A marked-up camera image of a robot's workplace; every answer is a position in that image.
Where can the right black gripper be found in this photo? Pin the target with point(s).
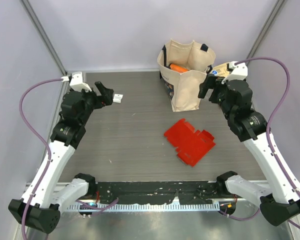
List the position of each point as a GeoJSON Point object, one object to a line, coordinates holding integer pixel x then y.
{"type": "Point", "coordinates": [212, 82]}

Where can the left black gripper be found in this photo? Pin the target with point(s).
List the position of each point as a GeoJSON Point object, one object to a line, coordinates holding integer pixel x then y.
{"type": "Point", "coordinates": [106, 98]}

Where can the red cardboard paper box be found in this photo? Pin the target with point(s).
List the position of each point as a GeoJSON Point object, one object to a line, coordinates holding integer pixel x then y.
{"type": "Point", "coordinates": [190, 144]}

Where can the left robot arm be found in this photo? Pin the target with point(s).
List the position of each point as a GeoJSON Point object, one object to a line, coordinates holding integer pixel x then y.
{"type": "Point", "coordinates": [39, 207]}

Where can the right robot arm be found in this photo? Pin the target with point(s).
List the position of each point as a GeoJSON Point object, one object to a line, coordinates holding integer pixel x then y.
{"type": "Point", "coordinates": [278, 202]}

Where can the orange chips bag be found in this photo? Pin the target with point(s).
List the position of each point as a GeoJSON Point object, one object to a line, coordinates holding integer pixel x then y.
{"type": "Point", "coordinates": [221, 70]}

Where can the beige canvas tote bag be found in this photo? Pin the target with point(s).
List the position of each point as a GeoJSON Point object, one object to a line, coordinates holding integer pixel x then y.
{"type": "Point", "coordinates": [183, 88]}

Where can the orange item in bag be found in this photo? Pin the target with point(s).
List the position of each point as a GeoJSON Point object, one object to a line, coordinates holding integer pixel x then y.
{"type": "Point", "coordinates": [177, 68]}

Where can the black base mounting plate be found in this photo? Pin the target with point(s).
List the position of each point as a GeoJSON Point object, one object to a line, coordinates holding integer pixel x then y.
{"type": "Point", "coordinates": [158, 192]}

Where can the small white plastic bracket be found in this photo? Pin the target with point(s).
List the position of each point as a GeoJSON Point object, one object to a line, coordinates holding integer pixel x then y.
{"type": "Point", "coordinates": [117, 98]}

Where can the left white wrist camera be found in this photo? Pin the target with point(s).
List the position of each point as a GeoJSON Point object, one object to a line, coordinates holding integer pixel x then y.
{"type": "Point", "coordinates": [77, 82]}

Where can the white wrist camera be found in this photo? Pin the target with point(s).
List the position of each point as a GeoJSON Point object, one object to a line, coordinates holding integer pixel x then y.
{"type": "Point", "coordinates": [77, 82]}
{"type": "Point", "coordinates": [238, 71]}

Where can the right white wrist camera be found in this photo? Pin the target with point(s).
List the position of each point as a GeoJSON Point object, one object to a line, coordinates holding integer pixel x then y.
{"type": "Point", "coordinates": [238, 71]}

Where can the right aluminium frame post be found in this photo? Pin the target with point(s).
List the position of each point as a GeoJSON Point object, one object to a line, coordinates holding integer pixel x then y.
{"type": "Point", "coordinates": [274, 13]}

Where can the aluminium frame post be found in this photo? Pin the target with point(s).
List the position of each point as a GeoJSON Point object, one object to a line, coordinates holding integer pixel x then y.
{"type": "Point", "coordinates": [43, 35]}
{"type": "Point", "coordinates": [274, 13]}

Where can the left aluminium frame post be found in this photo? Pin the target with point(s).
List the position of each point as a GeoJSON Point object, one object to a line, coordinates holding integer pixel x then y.
{"type": "Point", "coordinates": [43, 35]}

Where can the slotted cable duct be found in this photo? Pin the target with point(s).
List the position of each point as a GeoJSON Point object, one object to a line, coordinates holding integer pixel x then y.
{"type": "Point", "coordinates": [173, 207]}

